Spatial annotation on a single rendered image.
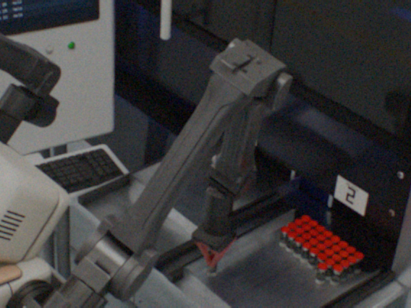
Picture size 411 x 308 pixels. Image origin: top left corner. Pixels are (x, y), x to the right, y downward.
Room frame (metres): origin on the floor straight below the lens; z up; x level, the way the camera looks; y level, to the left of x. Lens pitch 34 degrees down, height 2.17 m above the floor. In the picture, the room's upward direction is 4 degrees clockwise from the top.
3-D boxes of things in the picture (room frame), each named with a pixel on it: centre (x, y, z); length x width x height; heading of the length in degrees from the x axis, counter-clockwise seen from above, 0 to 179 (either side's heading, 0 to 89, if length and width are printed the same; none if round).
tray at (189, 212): (1.74, -0.03, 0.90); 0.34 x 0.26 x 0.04; 134
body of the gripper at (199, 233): (1.39, -0.04, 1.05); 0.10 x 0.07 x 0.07; 149
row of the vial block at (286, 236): (1.47, -0.25, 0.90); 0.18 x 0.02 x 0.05; 43
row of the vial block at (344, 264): (1.49, -0.27, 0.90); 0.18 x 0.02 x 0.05; 43
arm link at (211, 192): (1.40, -0.04, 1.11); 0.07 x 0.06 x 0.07; 149
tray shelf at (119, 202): (1.57, -0.10, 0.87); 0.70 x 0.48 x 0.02; 44
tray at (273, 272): (1.41, -0.19, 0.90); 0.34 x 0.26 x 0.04; 133
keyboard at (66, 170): (1.80, 0.41, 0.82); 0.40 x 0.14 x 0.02; 123
